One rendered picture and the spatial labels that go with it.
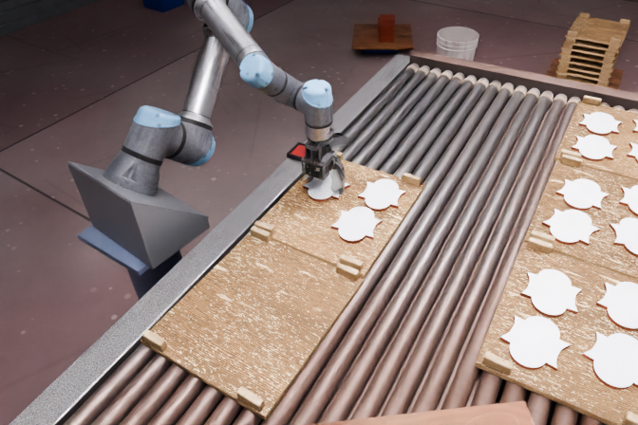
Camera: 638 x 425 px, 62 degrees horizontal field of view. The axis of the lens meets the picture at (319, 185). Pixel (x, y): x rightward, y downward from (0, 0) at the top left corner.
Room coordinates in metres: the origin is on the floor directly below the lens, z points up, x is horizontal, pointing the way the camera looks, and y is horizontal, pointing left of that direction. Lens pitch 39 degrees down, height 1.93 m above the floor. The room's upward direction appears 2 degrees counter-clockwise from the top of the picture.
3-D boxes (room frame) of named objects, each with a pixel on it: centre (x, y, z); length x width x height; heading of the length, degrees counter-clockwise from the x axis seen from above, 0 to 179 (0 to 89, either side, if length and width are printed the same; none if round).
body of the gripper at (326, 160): (1.21, -0.01, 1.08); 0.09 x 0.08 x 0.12; 148
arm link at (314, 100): (1.21, 0.00, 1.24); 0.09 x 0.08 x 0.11; 47
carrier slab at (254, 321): (0.79, 0.16, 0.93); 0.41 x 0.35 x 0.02; 147
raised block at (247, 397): (0.56, 0.15, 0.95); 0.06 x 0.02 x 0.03; 57
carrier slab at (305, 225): (1.15, -0.06, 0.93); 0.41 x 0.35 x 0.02; 148
